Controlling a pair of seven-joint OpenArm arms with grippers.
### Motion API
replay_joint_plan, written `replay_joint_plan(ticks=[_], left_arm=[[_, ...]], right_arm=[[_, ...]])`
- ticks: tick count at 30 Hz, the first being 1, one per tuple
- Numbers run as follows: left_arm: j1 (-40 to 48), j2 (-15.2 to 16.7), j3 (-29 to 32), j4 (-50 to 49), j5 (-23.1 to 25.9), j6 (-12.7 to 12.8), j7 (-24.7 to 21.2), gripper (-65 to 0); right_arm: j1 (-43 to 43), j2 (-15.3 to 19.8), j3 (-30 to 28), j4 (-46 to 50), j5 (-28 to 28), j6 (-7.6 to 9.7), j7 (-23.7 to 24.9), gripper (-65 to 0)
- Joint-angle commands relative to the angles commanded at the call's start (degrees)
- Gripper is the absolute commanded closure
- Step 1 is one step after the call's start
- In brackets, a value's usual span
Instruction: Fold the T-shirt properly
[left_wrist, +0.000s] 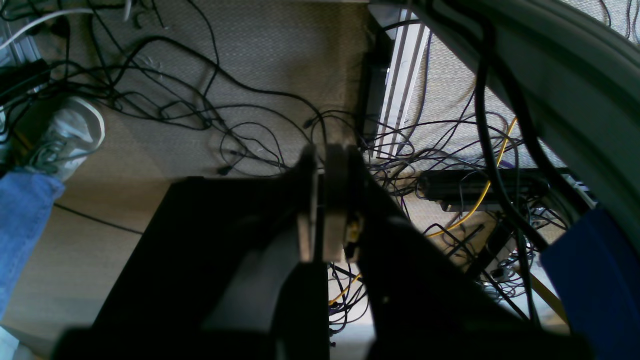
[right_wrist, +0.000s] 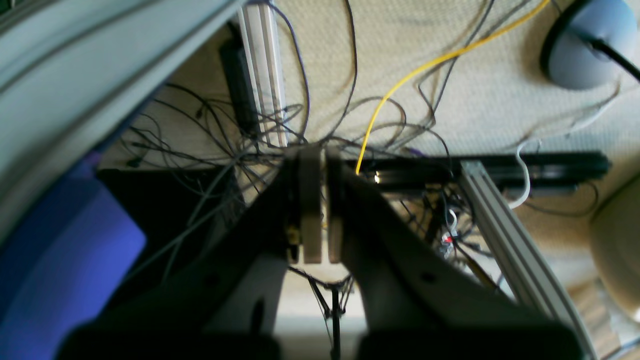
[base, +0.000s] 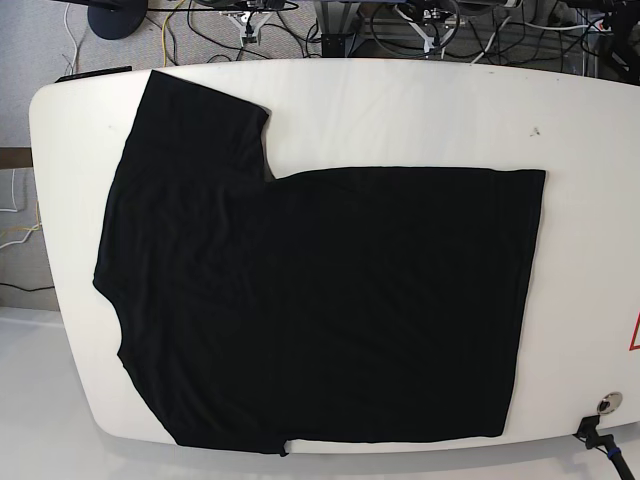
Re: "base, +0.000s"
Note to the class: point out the red warning triangle sticker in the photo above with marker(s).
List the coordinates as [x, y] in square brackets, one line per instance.
[634, 343]

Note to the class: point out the dark round stand base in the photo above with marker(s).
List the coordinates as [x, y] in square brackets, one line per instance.
[114, 20]

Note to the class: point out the black clamp with cable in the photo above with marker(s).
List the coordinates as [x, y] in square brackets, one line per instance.
[588, 434]

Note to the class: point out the right table grommet hole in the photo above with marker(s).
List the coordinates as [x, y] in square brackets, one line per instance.
[609, 403]

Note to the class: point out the black T-shirt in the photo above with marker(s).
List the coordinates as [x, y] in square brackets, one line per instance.
[356, 305]

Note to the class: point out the aluminium frame post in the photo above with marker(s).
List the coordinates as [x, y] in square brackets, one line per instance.
[339, 25]

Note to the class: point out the black bar at table edge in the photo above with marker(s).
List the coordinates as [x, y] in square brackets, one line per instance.
[95, 73]

